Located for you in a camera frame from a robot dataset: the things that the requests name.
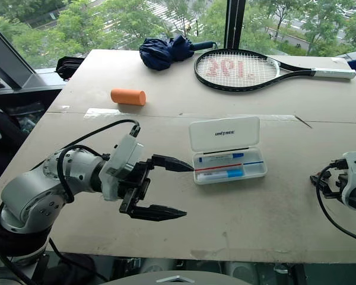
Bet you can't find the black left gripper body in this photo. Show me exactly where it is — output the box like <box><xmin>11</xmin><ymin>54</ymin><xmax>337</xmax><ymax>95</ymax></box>
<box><xmin>117</xmin><ymin>159</ymin><xmax>154</xmax><ymax>213</ymax></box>

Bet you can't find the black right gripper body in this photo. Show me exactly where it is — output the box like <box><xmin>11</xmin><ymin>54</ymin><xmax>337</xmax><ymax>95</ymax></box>
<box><xmin>325</xmin><ymin>160</ymin><xmax>349</xmax><ymax>203</ymax></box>

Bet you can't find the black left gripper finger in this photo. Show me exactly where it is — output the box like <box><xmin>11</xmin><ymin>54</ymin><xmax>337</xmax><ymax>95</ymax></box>
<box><xmin>150</xmin><ymin>154</ymin><xmax>195</xmax><ymax>173</ymax></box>
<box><xmin>126</xmin><ymin>204</ymin><xmax>188</xmax><ymax>222</ymax></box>

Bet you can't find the white marker with blue cap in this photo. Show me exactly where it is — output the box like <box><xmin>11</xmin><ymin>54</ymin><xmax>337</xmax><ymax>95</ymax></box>
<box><xmin>198</xmin><ymin>152</ymin><xmax>246</xmax><ymax>164</ymax></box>
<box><xmin>196</xmin><ymin>169</ymin><xmax>244</xmax><ymax>182</ymax></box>

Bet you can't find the white plastic pencil case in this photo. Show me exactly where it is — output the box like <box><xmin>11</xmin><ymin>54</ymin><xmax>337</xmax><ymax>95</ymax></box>
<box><xmin>188</xmin><ymin>116</ymin><xmax>269</xmax><ymax>186</ymax></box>

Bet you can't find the thin red and blue pen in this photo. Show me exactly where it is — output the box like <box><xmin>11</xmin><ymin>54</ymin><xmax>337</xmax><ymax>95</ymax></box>
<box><xmin>194</xmin><ymin>161</ymin><xmax>265</xmax><ymax>173</ymax></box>

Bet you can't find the grey rounded robot body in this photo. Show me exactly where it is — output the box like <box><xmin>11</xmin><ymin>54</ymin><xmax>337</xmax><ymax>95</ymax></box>
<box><xmin>100</xmin><ymin>269</ymin><xmax>253</xmax><ymax>285</ymax></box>

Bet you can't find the clear tape strip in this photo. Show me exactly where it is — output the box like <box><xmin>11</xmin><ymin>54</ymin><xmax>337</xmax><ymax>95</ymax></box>
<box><xmin>83</xmin><ymin>107</ymin><xmax>121</xmax><ymax>119</ymax></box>

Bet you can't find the orange foam cylinder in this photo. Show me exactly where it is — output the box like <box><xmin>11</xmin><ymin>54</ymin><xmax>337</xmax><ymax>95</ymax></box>
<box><xmin>110</xmin><ymin>87</ymin><xmax>147</xmax><ymax>107</ymax></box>

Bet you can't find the black and white tennis racket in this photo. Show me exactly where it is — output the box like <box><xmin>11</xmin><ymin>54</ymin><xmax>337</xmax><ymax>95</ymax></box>
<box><xmin>193</xmin><ymin>47</ymin><xmax>356</xmax><ymax>93</ymax></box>

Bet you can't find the navy folded umbrella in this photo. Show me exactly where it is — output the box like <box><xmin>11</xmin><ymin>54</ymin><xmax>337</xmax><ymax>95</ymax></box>
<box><xmin>138</xmin><ymin>34</ymin><xmax>219</xmax><ymax>71</ymax></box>

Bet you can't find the black bag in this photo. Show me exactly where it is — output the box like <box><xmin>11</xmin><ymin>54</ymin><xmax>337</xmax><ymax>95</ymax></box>
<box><xmin>55</xmin><ymin>55</ymin><xmax>85</xmax><ymax>82</ymax></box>

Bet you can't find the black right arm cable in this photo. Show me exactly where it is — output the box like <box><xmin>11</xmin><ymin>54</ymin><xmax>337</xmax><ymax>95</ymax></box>
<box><xmin>315</xmin><ymin>164</ymin><xmax>356</xmax><ymax>246</ymax></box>

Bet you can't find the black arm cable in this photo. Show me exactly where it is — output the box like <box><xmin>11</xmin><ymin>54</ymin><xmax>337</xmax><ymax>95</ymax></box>
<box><xmin>315</xmin><ymin>164</ymin><xmax>356</xmax><ymax>246</ymax></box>
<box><xmin>56</xmin><ymin>119</ymin><xmax>142</xmax><ymax>205</ymax></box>

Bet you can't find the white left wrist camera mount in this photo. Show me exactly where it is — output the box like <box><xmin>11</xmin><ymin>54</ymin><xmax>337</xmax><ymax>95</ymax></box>
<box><xmin>101</xmin><ymin>133</ymin><xmax>145</xmax><ymax>202</ymax></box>

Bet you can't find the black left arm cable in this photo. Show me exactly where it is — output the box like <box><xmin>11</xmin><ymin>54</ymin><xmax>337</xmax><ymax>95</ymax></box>
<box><xmin>56</xmin><ymin>119</ymin><xmax>142</xmax><ymax>205</ymax></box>

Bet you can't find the black window post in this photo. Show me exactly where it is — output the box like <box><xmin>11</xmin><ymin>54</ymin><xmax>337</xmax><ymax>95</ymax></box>
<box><xmin>224</xmin><ymin>0</ymin><xmax>247</xmax><ymax>50</ymax></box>

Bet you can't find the dark slanted window frame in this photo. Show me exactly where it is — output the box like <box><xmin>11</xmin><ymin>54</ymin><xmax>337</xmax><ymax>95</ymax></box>
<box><xmin>0</xmin><ymin>18</ymin><xmax>67</xmax><ymax>97</ymax></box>

